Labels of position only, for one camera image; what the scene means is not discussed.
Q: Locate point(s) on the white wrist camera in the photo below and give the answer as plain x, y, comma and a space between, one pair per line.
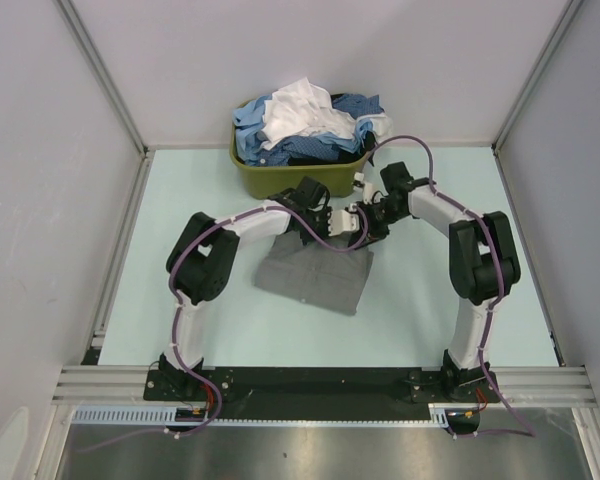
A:
345, 221
364, 187

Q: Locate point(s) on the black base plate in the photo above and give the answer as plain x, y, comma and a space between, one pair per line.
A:
305, 388

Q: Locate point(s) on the aluminium frame rail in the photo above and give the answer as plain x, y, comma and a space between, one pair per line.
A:
533, 387

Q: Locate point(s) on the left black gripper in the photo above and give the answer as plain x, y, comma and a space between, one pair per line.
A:
323, 234

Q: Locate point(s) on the grey long sleeve shirt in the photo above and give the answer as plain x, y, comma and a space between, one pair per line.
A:
323, 277

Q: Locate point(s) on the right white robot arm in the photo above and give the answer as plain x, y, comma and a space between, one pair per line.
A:
482, 257

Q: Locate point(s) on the dark blue dotted shirt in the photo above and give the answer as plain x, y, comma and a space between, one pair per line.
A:
299, 129

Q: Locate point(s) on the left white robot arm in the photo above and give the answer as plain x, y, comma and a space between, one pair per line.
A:
201, 262

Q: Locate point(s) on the white slotted cable duct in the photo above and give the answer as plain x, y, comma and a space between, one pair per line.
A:
420, 415

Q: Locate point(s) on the olive green laundry basket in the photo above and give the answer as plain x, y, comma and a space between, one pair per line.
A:
261, 182

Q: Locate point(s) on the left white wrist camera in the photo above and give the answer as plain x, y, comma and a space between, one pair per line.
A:
345, 221

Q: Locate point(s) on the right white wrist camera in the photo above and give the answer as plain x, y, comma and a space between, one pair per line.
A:
364, 187

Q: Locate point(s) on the light blue shirt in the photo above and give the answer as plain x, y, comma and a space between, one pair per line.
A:
248, 123

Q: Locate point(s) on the black garment with button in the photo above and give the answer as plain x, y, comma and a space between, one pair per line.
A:
370, 150

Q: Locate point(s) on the white shirt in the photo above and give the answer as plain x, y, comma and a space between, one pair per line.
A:
302, 110

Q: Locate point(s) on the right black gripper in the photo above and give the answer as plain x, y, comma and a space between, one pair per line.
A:
373, 233

